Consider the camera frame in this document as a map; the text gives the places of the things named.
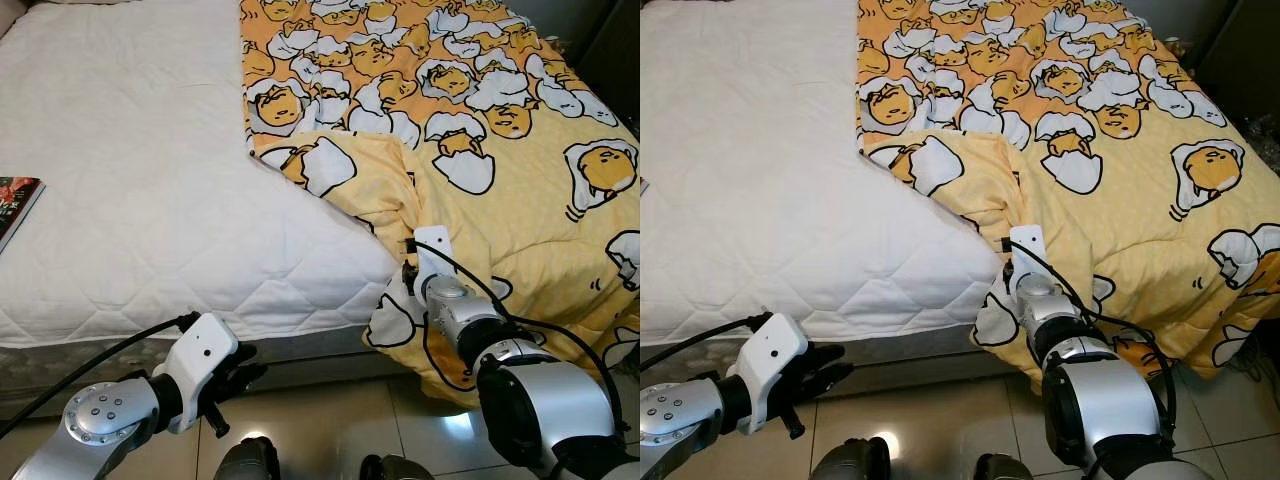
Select yellow egg cartoon blanket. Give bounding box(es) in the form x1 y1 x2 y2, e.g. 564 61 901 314
856 0 1280 389
238 0 641 409

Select dark cover paperback book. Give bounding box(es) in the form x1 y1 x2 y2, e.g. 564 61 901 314
0 176 47 254

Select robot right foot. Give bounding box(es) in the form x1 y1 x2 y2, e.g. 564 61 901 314
360 454 437 480
974 453 1037 480

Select white quilted mattress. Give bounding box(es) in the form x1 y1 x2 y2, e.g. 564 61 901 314
0 0 403 349
640 0 1009 343

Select dark cabinet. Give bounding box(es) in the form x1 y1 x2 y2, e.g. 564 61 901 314
1128 0 1280 133
498 0 641 129

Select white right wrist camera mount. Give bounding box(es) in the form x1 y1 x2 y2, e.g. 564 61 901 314
1004 225 1049 293
411 225 454 293

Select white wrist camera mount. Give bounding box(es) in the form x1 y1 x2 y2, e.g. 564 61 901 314
1004 225 1049 293
160 312 241 434
731 311 810 434
411 225 454 293

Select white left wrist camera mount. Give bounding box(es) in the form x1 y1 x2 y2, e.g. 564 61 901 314
160 312 241 434
731 311 810 434

